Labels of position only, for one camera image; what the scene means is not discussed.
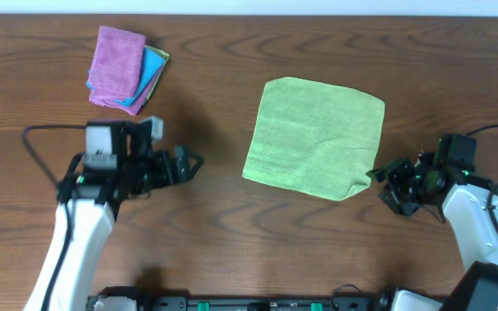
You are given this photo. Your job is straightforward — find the purple folded cloth on top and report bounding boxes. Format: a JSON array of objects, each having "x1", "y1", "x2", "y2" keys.
[{"x1": 86, "y1": 26, "x2": 146, "y2": 99}]

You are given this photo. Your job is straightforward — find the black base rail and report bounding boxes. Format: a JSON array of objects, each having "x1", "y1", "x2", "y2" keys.
[{"x1": 86, "y1": 285, "x2": 444, "y2": 311}]

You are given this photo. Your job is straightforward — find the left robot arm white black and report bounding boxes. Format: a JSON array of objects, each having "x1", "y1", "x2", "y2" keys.
[{"x1": 25, "y1": 146, "x2": 203, "y2": 310}]

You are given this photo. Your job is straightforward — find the purple folded cloth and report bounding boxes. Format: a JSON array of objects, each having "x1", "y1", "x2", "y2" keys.
[
  {"x1": 86, "y1": 26, "x2": 146, "y2": 99},
  {"x1": 88, "y1": 64, "x2": 164, "y2": 117}
]

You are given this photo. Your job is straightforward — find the purple folded cloth at bottom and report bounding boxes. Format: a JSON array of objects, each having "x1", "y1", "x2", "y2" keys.
[{"x1": 88, "y1": 64, "x2": 164, "y2": 117}]

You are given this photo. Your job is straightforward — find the green folded cloth under stack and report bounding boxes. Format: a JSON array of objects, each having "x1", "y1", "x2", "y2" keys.
[{"x1": 145, "y1": 46, "x2": 170, "y2": 100}]

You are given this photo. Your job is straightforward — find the blue folded cloth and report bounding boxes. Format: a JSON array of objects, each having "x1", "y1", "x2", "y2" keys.
[{"x1": 86, "y1": 46, "x2": 152, "y2": 105}]

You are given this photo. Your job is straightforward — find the light green microfiber cloth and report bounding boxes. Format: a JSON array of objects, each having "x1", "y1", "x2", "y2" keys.
[{"x1": 242, "y1": 77, "x2": 385, "y2": 201}]

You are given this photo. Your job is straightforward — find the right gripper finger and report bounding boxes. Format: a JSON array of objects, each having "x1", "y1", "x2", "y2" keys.
[
  {"x1": 379, "y1": 190, "x2": 420, "y2": 217},
  {"x1": 366, "y1": 158, "x2": 409, "y2": 182}
]

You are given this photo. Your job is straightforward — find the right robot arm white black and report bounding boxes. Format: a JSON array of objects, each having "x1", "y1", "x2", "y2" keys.
[{"x1": 367, "y1": 153, "x2": 498, "y2": 310}]

